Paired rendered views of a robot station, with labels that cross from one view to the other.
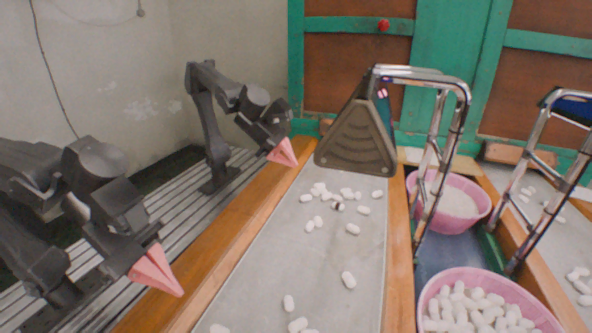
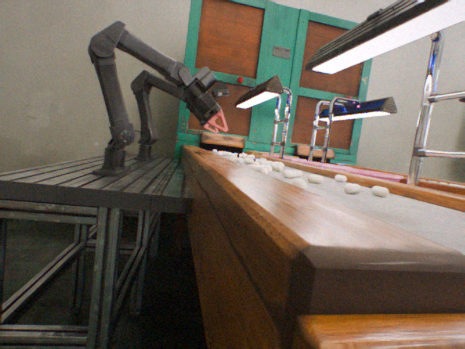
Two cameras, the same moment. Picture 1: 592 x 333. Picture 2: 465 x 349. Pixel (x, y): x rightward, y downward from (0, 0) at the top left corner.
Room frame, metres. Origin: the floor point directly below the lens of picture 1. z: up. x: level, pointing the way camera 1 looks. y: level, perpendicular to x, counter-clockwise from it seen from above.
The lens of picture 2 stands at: (-0.75, 0.69, 0.80)
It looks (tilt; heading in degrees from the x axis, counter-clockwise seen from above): 5 degrees down; 328
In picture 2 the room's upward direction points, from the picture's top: 7 degrees clockwise
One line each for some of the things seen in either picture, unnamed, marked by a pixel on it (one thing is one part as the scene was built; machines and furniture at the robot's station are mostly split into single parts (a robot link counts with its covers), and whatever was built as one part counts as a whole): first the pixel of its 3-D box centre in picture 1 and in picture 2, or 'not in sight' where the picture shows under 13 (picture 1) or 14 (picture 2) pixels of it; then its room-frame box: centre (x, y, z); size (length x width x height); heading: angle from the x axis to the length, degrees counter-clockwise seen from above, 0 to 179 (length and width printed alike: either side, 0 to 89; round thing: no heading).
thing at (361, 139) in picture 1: (371, 86); (254, 94); (0.48, -0.16, 1.08); 0.62 x 0.08 x 0.07; 161
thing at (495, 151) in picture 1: (518, 155); (315, 151); (0.69, -0.89, 0.83); 0.30 x 0.06 x 0.07; 71
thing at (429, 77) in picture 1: (396, 169); (265, 130); (0.45, -0.23, 0.90); 0.20 x 0.19 x 0.45; 161
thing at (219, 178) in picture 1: (219, 171); (144, 151); (0.77, 0.30, 0.71); 0.20 x 0.07 x 0.08; 157
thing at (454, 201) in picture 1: (442, 204); not in sight; (0.55, -0.48, 0.71); 0.22 x 0.22 x 0.06
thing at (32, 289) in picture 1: (47, 272); (119, 139); (0.22, 0.52, 0.77); 0.09 x 0.06 x 0.06; 0
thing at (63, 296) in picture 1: (60, 291); (114, 159); (0.22, 0.53, 0.71); 0.20 x 0.07 x 0.08; 157
